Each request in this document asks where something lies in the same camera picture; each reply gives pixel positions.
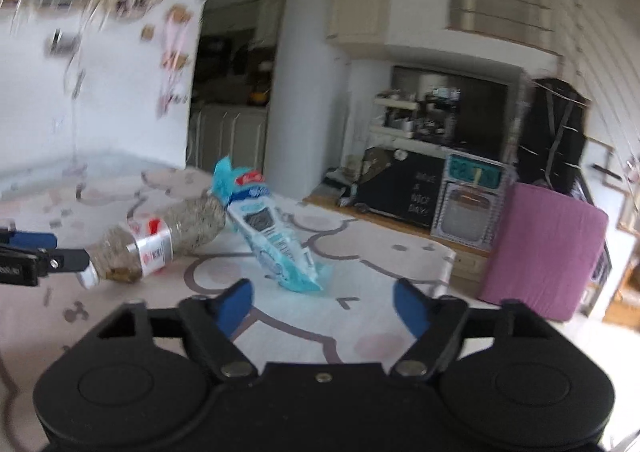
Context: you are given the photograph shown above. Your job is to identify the pink fabric-covered stand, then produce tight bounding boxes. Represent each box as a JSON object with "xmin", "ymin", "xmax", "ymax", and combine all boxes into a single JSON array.
[{"xmin": 477, "ymin": 182, "xmax": 610, "ymax": 323}]

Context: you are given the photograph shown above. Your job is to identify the wooden stairs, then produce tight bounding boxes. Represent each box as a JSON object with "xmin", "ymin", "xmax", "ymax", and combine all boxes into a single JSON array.
[{"xmin": 602, "ymin": 277, "xmax": 640, "ymax": 329}]

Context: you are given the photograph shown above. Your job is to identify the pink ribbon wall decoration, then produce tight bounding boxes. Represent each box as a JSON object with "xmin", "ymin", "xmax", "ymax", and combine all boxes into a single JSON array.
[{"xmin": 157, "ymin": 6, "xmax": 195, "ymax": 119}]

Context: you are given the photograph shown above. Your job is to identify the blue snack packet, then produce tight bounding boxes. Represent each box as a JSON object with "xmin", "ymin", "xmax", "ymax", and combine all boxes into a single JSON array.
[{"xmin": 209, "ymin": 157, "xmax": 335, "ymax": 294}]

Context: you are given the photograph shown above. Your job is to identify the black chalkboard sign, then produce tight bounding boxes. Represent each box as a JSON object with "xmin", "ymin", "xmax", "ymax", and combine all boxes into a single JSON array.
[{"xmin": 356, "ymin": 148, "xmax": 447, "ymax": 229}]

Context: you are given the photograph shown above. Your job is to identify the clear plastic bottle red label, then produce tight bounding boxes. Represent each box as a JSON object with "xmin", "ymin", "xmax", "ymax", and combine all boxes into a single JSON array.
[{"xmin": 77, "ymin": 196, "xmax": 229, "ymax": 291}]

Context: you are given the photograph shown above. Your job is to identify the cream low drawer cabinet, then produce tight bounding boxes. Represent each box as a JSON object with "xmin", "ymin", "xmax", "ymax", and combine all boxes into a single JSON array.
[{"xmin": 304, "ymin": 197, "xmax": 492, "ymax": 291}]

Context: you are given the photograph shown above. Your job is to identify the cream wall cabinet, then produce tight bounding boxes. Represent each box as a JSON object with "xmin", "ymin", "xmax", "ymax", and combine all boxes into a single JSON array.
[{"xmin": 326, "ymin": 0, "xmax": 394, "ymax": 43}]

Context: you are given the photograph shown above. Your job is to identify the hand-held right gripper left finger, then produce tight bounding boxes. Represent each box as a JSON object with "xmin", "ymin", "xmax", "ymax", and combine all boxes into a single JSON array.
[{"xmin": 97, "ymin": 279, "xmax": 259, "ymax": 379}]

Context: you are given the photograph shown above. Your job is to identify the patterned white box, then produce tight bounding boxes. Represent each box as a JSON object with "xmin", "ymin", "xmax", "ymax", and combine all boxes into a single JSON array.
[{"xmin": 431, "ymin": 151, "xmax": 507, "ymax": 253}]

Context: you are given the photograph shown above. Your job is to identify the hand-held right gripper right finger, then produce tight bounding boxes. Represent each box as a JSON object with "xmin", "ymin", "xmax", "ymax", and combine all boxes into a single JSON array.
[{"xmin": 389, "ymin": 279, "xmax": 551, "ymax": 378}]

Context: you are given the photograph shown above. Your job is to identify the white appliance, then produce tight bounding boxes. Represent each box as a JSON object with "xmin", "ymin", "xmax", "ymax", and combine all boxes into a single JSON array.
[{"xmin": 191, "ymin": 102, "xmax": 269, "ymax": 173}]

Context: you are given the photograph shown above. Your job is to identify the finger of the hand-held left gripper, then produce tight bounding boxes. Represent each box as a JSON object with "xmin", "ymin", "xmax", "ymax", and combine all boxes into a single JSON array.
[
  {"xmin": 0, "ymin": 228, "xmax": 59, "ymax": 251},
  {"xmin": 37, "ymin": 248, "xmax": 92, "ymax": 276}
]

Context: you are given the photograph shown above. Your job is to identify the black television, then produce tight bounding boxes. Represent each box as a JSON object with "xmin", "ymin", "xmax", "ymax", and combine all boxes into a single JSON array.
[{"xmin": 389, "ymin": 64, "xmax": 522, "ymax": 163}]

